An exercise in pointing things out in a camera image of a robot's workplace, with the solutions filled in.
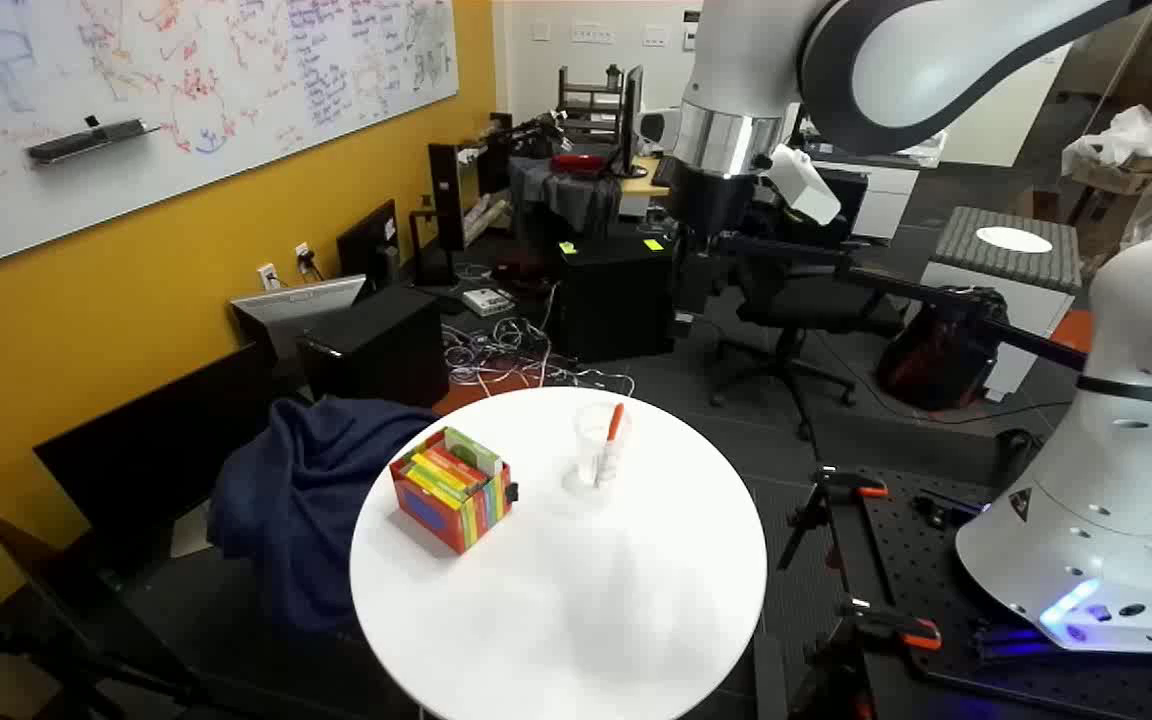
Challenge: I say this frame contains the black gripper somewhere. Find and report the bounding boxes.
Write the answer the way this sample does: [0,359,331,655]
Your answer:
[687,169,776,271]

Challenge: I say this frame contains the orange capped white marker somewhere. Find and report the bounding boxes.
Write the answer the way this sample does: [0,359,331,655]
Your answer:
[592,401,632,492]

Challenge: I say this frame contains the black office chair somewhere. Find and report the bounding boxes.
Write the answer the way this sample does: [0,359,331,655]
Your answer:
[710,236,903,410]

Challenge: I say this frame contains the black tower green stickers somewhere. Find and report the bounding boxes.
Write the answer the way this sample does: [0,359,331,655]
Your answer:
[548,232,682,367]

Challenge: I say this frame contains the white drawer cabinet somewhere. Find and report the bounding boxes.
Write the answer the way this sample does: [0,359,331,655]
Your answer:
[852,156,924,242]

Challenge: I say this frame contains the red round object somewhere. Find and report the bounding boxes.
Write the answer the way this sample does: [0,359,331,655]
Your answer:
[548,147,610,179]

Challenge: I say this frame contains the black metal shelf rack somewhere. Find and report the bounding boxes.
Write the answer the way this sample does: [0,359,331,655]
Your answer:
[552,59,648,174]

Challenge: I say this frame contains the black and red bag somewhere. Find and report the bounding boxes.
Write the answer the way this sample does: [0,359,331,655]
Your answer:
[873,285,1018,417]

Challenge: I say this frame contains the clear plastic cup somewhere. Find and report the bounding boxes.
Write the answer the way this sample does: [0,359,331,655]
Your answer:
[568,401,632,497]

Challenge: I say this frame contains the tall black speaker box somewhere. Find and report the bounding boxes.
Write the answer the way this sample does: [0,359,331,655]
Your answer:
[424,136,475,255]

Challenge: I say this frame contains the grey perforated top box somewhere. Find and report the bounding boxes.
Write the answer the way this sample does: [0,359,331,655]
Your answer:
[917,202,1090,402]

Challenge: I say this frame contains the black metal rod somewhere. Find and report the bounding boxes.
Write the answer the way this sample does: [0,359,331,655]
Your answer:
[852,267,1095,377]

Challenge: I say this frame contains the black computer monitor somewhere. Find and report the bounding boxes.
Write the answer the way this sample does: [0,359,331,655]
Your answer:
[331,196,404,291]

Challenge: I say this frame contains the black computer case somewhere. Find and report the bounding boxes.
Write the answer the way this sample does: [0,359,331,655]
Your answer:
[295,285,454,410]

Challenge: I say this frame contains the cardboard boxes plastic wrap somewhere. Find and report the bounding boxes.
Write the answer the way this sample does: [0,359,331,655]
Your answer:
[1027,100,1152,271]

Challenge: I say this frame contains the colourful orange book box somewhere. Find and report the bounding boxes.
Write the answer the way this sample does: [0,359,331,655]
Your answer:
[388,423,525,554]

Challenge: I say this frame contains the black optical breadboard table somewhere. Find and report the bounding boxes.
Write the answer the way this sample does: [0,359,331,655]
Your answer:
[819,462,1152,720]

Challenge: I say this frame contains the grey flat monitor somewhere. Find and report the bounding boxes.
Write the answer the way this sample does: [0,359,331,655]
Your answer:
[228,271,372,363]

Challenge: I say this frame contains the navy blue cloth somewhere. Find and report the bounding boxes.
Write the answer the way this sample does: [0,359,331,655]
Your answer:
[209,390,440,643]

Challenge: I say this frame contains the large black flat panel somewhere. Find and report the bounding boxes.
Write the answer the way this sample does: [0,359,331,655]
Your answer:
[30,339,279,576]

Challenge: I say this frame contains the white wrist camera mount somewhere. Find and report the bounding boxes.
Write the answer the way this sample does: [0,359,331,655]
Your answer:
[766,141,847,232]

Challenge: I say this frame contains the white floor cable tangle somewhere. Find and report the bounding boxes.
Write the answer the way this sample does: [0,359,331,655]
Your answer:
[440,311,648,401]

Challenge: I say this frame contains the black clamp orange handle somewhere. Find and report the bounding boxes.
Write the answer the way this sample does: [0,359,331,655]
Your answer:
[788,596,950,720]
[773,460,895,576]

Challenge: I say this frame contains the scribbled wall whiteboard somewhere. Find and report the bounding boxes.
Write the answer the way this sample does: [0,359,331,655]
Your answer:
[0,0,465,287]

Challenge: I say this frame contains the black camera tripod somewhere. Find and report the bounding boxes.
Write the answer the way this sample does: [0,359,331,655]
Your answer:
[0,504,213,720]

